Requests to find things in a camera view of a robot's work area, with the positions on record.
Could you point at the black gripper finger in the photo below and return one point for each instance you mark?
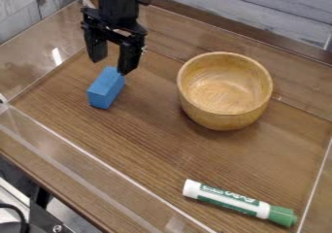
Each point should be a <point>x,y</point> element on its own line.
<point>96,44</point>
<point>129,53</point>

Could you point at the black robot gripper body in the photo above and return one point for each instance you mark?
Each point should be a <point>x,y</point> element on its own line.
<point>114,18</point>

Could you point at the blue rectangular block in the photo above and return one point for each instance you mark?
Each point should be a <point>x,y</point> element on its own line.
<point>105,88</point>

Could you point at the brown wooden bowl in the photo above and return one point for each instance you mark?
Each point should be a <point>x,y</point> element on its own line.
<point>224,89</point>

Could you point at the clear acrylic tray walls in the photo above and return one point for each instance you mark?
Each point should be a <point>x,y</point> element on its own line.
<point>116,163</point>

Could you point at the green white dry-erase marker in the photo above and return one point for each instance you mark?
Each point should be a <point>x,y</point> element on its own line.
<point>238,203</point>

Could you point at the black metal table bracket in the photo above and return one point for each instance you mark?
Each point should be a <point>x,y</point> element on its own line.
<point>41,221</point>

